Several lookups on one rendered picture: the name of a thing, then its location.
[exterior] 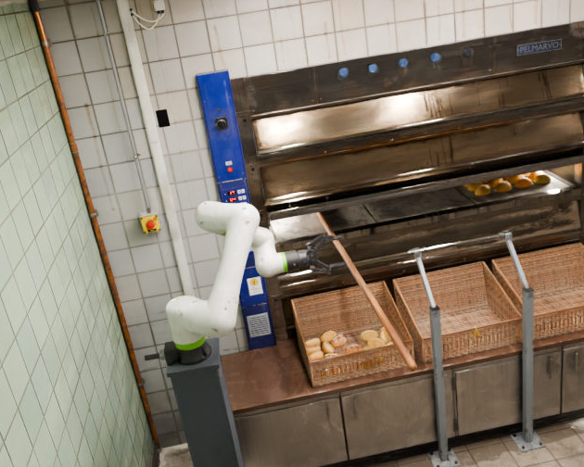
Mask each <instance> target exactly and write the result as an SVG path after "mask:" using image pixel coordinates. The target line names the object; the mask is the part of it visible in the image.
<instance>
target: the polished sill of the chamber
mask: <svg viewBox="0 0 584 467"><path fill-rule="evenodd" d="M579 195H581V188H580V187H578V186H576V185H574V186H568V187H564V188H559V189H554V190H549V191H544V192H539V193H534V194H529V195H524V196H515V197H510V198H504V199H500V200H495V201H490V202H485V203H480V204H475V205H470V206H465V207H460V208H451V209H446V210H441V211H436V212H431V213H426V214H421V215H416V216H411V217H406V218H401V219H396V220H391V221H382V222H377V223H372V224H367V225H362V226H357V227H352V228H347V229H342V230H337V231H333V232H334V234H335V235H336V236H337V235H341V236H342V239H338V241H339V240H344V239H350V238H354V237H359V236H365V235H369V234H378V233H383V232H388V231H393V230H398V229H403V228H408V227H413V226H418V225H423V224H428V223H432V222H438V221H446V220H451V219H457V218H461V217H466V216H472V215H476V214H481V213H486V212H491V211H496V210H501V209H506V208H515V207H520V206H525V205H530V204H535V203H539V202H545V201H550V200H554V199H559V198H565V197H570V196H579ZM319 235H320V233H318V234H313V235H308V236H303V237H298V238H293V239H288V240H283V241H278V242H274V246H275V251H276V252H281V251H286V250H291V249H296V248H301V247H305V246H307V245H306V243H308V242H310V241H312V240H313V239H314V238H316V237H317V236H319Z"/></svg>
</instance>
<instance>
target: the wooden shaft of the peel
mask: <svg viewBox="0 0 584 467"><path fill-rule="evenodd" d="M315 213H316V215H317V216H318V218H319V220H320V221H321V223H322V225H323V226H324V228H325V229H326V231H327V233H328V234H329V235H333V236H336V235H335V234H334V232H333V231H332V229H331V227H330V226H329V224H328V223H327V221H326V219H325V218H324V216H323V214H322V212H315ZM333 243H334V244H335V246H336V248H337V250H338V252H339V253H340V255H341V257H342V258H343V259H344V261H345V262H346V264H347V266H348V267H349V270H350V271H351V273H352V275H353V276H354V278H355V280H356V281H357V283H358V285H359V286H360V288H361V290H362V291H363V293H364V294H365V296H366V298H367V299H368V301H369V303H370V304H371V306H372V308H373V309H374V311H375V313H376V315H377V317H378V318H379V320H380V321H381V322H382V324H383V326H384V327H385V329H386V331H387V333H388V335H389V336H390V338H391V340H392V341H393V343H394V345H395V346H396V348H397V350H398V351H399V353H400V354H401V356H402V358H403V359H404V361H405V363H406V364H407V366H408V368H409V369H410V370H411V371H412V372H414V371H416V370H417V365H416V363H415V362H414V360H413V358H412V356H411V355H410V353H409V352H408V350H407V348H406V347H405V346H404V345H403V343H402V341H401V340H400V338H399V336H398V334H397V333H396V331H395V330H394V328H393V326H392V325H391V323H390V322H389V320H388V318H387V316H386V315H385V313H384V311H383V310H382V309H381V308H380V306H379V304H378V303H377V301H376V300H375V297H374V296H373V294H372V293H371V291H370V289H369V288H368V286H367V285H366V283H365V282H364V280H363V278H362V277H361V276H360V274H359V272H358V271H357V269H356V268H355V266H354V264H353V263H352V261H351V260H350V258H349V256H348V254H347V253H346V251H345V249H344V248H343V246H342V245H341V244H340V242H339V241H338V240H334V241H333Z"/></svg>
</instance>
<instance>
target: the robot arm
mask: <svg viewBox="0 0 584 467"><path fill-rule="evenodd" d="M195 220H196V223H197V225H198V226H199V227H200V228H201V229H203V230H205V231H208V232H211V233H213V234H218V235H222V236H224V237H225V240H224V246H223V251H222V258H221V262H220V266H219V269H218V272H217V276H216V279H215V282H214V285H213V287H212V290H211V293H210V296H209V299H208V300H202V299H199V298H196V297H191V296H181V297H176V298H174V299H172V300H171V301H170V302H169V303H168V304H167V306H166V314H167V319H168V323H169V326H170V330H171V336H172V340H173V341H170V342H165V347H164V349H163V350H160V351H159V353H156V354H150V355H145V360H156V359H161V360H166V363H167V365H168V366H172V365H173V364H175V363H176V362H177V363H179V364H181V365H194V364H198V363H200V362H202V361H204V360H206V359H207V358H208V357H209V356H210V355H211V352H212V350H211V346H210V344H209V343H208V342H207V340H206V337H205V335H207V336H213V337H224V336H227V335H228V334H230V333H231V332H232V331H233V330H234V328H235V324H236V315H237V307H238V299H239V293H240V287H241V283H242V278H243V274H244V269H245V266H246V262H247V259H248V253H249V250H250V247H251V246H252V248H253V252H254V257H255V265H256V270H257V272H258V274H259V275H261V276H263V277H272V276H275V275H276V274H279V273H282V272H287V271H294V270H298V269H299V267H304V266H308V265H310V270H311V271H319V272H323V273H327V274H330V273H331V270H334V269H337V268H338V267H341V266H346V264H345V262H344V261H343V262H338V263H334V264H330V266H328V265H326V264H324V263H322V262H321V261H320V260H318V253H317V251H318V249H319V248H320V247H321V246H322V245H323V244H324V243H325V241H326V240H327V242H329V241H334V240H338V239H342V236H341V235H337V236H333V235H328V236H326V235H325V234H324V233H321V234H320V235H319V236H317V237H316V238H314V239H313V240H312V241H310V242H308V243H306V245H307V248H308V249H306V250H300V251H297V252H296V250H290V251H286V252H281V253H276V251H275V246H274V240H273V234H272V232H271V231H270V230H268V229H266V228H262V227H259V224H260V214H259V212H258V211H257V210H256V209H255V208H254V207H253V206H252V205H250V204H247V203H238V204H229V203H220V202H214V201H206V202H203V203H201V204H200V205H199V206H198V207H197V209H196V212H195ZM321 239H322V240H321ZM320 240H321V241H320ZM319 241H320V242H319ZM317 242H319V243H318V244H317V245H316V246H315V247H314V248H313V249H311V246H313V245H314V244H316V243H317ZM314 263H316V264H318V265H320V266H322V267H324V268H325V269H322V268H318V267H314V266H312V265H313V264H314ZM326 269H327V270H326Z"/></svg>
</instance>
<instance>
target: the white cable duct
mask: <svg viewBox="0 0 584 467"><path fill-rule="evenodd" d="M116 1H117V5H118V9H119V13H120V17H121V24H122V28H123V32H124V36H125V41H126V44H127V48H128V52H129V57H130V60H131V64H132V69H133V76H134V80H135V84H136V88H137V92H138V96H139V100H140V104H141V109H142V112H143V116H144V121H145V125H146V131H147V136H148V140H149V143H150V148H151V152H152V156H153V160H154V164H155V168H156V172H157V176H158V180H159V188H160V192H161V195H162V199H163V204H164V208H165V211H166V216H167V220H168V224H169V228H170V232H171V239H172V243H173V247H174V251H175V256H176V259H177V263H178V268H179V272H180V275H181V279H182V284H183V288H184V295H185V296H191V297H195V295H194V291H193V286H192V283H191V279H190V274H189V270H188V266H187V262H186V257H185V253H184V246H183V242H182V237H181V234H180V230H179V225H178V221H177V217H176V213H175V208H174V205H173V201H172V196H171V188H170V185H169V181H168V176H167V172H166V168H165V164H164V159H163V156H162V152H161V147H160V143H159V136H158V131H157V127H156V123H155V119H154V115H153V110H152V107H151V103H150V98H149V94H148V90H147V86H146V78H145V74H144V70H143V66H142V61H141V58H140V54H139V49H138V45H137V41H136V37H135V32H134V28H133V21H132V17H131V12H130V9H129V4H128V0H116Z"/></svg>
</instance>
